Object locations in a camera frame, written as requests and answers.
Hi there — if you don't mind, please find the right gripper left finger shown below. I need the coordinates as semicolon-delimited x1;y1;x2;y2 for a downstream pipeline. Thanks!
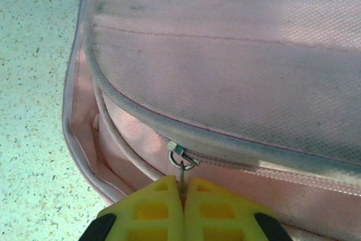
81;175;186;241

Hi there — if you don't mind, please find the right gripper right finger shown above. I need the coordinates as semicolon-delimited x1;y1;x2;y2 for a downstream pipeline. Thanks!
183;177;294;241

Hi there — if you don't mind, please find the pink school backpack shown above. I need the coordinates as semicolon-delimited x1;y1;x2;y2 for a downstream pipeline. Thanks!
61;0;361;241

